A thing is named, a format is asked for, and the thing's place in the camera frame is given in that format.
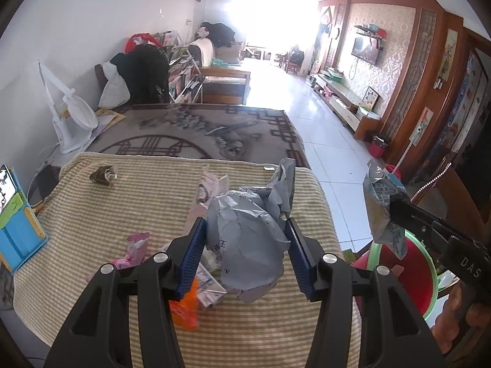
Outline yellow striped table cloth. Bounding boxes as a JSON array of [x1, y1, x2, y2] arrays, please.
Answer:
[[13, 151, 363, 368]]

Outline small wall poster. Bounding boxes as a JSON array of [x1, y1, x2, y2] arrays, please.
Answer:
[[414, 107, 434, 146]]

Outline white desk lamp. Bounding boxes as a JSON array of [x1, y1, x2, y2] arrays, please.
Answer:
[[38, 61, 99, 154]]

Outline mop with red bucket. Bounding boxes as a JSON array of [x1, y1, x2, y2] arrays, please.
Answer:
[[384, 128, 419, 181]]

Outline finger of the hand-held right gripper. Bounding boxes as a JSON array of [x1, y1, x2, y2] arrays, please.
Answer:
[[395, 218, 451, 254], [388, 194, 461, 240]]

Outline wall shelf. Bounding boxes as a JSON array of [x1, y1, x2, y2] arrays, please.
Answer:
[[354, 24, 386, 50]]

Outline small red waste bin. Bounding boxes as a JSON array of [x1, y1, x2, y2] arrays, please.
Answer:
[[370, 135, 390, 158]]

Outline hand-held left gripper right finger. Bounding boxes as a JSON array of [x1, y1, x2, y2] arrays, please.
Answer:
[[286, 217, 447, 368]]

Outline colourful framed puzzle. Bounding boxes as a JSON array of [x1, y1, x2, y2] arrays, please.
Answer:
[[362, 86, 380, 111]]

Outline small red wooden chair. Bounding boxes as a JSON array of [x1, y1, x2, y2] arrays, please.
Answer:
[[280, 48, 305, 75]]

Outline red bag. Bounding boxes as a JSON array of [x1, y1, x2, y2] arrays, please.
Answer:
[[125, 33, 164, 52]]

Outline white bag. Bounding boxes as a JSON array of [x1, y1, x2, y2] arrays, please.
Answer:
[[99, 61, 131, 110]]

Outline small brown wrapper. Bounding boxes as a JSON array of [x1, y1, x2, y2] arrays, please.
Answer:
[[89, 165, 118, 188]]

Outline black jacket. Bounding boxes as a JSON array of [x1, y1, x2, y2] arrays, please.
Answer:
[[111, 43, 169, 105]]

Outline pink wrapper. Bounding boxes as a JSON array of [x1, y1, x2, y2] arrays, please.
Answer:
[[109, 232, 151, 271]]

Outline wall television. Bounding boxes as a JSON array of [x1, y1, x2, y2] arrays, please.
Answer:
[[352, 35, 380, 66]]

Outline book rack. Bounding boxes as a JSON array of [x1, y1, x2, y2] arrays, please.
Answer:
[[159, 29, 206, 104]]

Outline person's right hand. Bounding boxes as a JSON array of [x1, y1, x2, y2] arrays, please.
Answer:
[[430, 284, 491, 357]]

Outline red bin with green rim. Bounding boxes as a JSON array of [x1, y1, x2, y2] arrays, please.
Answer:
[[351, 226, 440, 319]]

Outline yellow paper envelopes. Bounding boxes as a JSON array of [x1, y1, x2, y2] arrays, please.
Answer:
[[94, 108, 126, 131]]

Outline television cabinet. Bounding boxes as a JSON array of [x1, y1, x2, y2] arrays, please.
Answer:
[[311, 70, 384, 142]]

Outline blue patterned door curtain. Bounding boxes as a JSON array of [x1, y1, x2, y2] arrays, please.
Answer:
[[433, 50, 488, 173]]

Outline carved wooden chair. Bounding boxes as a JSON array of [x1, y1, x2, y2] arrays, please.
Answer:
[[412, 155, 491, 238]]

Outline orange plastic bag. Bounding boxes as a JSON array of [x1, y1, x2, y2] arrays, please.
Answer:
[[169, 278, 200, 332]]

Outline wooden sofa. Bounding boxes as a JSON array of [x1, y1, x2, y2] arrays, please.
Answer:
[[190, 36, 252, 106]]

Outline hanging wall scroll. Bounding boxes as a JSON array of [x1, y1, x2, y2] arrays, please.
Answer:
[[435, 29, 459, 90]]

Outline black clothes pile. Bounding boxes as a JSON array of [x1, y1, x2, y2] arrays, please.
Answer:
[[203, 22, 235, 48]]

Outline pink white milk carton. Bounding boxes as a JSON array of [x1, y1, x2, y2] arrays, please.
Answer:
[[188, 172, 231, 231]]

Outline white blue carton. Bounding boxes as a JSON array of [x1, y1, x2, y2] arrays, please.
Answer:
[[195, 249, 229, 309]]

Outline grey floral blanket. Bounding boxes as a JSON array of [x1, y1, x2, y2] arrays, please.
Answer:
[[86, 103, 311, 169]]

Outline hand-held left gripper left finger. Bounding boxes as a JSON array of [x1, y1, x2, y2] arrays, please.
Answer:
[[44, 217, 208, 368]]

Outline smartphone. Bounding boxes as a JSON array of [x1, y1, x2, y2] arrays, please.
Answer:
[[0, 165, 18, 213]]

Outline blue phone stand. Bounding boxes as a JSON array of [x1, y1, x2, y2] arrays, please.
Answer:
[[0, 167, 50, 274]]

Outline grey mailing bag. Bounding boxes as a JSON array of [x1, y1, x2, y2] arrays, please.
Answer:
[[205, 158, 297, 303]]

